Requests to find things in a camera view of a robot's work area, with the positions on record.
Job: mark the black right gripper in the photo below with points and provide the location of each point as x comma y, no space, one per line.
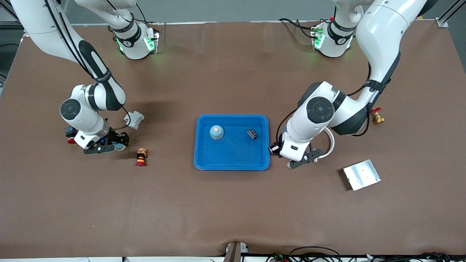
119,137

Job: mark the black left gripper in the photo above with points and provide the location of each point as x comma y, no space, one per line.
273,149

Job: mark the blue dome bell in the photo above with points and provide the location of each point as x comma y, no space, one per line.
119,147
216,132

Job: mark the small dark electrolytic capacitor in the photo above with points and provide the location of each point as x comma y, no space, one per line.
252,134

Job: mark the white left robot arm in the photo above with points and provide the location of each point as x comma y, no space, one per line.
378,32

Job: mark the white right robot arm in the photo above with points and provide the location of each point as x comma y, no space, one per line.
36,22

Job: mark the blue plastic tray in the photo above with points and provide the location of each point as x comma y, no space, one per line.
233,156

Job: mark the grey plastic circuit breaker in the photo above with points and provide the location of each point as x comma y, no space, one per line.
134,120

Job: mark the red yellow stacked push button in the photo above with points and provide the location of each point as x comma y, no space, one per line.
141,157

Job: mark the red emergency stop button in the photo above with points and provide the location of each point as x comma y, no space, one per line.
68,130

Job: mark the brown table mat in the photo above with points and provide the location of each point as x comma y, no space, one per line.
233,211

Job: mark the silver metal plate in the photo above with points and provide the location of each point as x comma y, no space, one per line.
361,175

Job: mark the white curved plastic bracket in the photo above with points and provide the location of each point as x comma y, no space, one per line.
332,143

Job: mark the grey metal clamp bracket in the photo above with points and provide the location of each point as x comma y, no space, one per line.
235,253

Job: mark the aluminium frame profile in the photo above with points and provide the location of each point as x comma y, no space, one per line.
11,25
442,22

